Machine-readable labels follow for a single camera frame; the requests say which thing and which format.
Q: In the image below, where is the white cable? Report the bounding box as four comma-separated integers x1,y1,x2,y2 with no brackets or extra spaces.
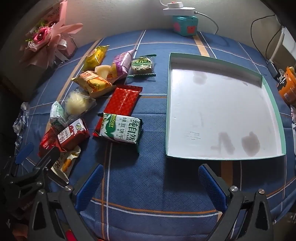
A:
195,11,219,35

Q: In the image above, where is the purple snack packet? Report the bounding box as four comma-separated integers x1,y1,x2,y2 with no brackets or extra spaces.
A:
107,49,137,84

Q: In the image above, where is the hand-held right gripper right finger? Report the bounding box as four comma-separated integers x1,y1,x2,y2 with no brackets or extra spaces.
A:
198,163,274,241

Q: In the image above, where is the orange carton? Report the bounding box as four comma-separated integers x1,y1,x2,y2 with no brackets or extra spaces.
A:
277,66,296,105

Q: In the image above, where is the green and white biscuit packet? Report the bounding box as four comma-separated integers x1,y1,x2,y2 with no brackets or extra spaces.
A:
98,112,143,153

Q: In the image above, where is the black cable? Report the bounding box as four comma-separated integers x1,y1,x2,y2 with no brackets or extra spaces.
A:
251,14,285,61

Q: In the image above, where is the black power adapter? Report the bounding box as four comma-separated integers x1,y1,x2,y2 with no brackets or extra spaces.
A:
267,60,280,78

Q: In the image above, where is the blue plaid cloth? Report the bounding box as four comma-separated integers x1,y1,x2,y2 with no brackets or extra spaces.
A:
14,29,296,241

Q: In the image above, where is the orange snack packet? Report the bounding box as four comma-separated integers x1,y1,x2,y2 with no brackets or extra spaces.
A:
72,70,116,98

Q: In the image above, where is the yellow snack packet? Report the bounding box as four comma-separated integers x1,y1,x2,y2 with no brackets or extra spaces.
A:
83,45,110,72

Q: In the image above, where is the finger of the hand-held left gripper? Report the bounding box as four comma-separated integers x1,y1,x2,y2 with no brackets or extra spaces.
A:
14,146,62,184
5,142,34,178

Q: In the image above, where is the white power strip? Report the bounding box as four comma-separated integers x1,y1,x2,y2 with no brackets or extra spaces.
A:
162,6,197,16

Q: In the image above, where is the small red snack packet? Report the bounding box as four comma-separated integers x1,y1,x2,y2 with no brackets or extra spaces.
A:
38,127,61,158

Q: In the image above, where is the red brown biscuit packet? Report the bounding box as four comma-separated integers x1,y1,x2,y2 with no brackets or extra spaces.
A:
55,118,90,151

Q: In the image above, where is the small green white packet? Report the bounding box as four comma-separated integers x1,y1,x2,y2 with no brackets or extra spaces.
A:
50,101,70,130

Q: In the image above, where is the long red snack packet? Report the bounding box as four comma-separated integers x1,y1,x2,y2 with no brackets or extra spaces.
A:
92,85,142,137

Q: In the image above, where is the white packet with orange print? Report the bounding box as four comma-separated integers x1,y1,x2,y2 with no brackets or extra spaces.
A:
50,146,81,186

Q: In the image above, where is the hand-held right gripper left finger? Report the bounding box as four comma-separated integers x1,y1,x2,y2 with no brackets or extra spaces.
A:
28,163,104,241

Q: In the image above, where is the teal round object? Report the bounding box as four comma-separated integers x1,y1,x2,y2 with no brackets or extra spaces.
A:
172,15,199,37

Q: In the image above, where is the clear packet with pale pastry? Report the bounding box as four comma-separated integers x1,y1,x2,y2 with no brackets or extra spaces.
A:
64,88,97,116

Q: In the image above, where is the clear packet with green edges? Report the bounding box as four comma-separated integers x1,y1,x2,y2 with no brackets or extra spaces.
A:
127,54,157,78

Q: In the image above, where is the pink flower bouquet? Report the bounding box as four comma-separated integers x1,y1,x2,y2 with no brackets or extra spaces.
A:
20,0,84,69

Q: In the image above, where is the blue white plastic bag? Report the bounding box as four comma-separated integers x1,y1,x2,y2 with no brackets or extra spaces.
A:
13,102,30,135

